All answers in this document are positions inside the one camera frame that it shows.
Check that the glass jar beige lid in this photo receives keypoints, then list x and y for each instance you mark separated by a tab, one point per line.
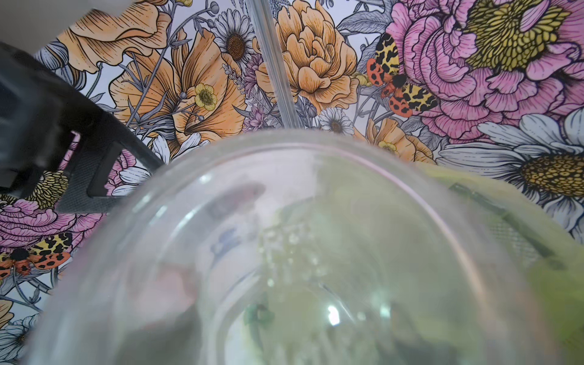
292	247

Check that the aluminium frame post left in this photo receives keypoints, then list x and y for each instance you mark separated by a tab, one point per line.
264	26

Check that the green plastic bin liner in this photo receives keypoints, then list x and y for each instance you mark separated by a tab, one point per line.
550	259

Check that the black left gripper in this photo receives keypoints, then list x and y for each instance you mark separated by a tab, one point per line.
41	114

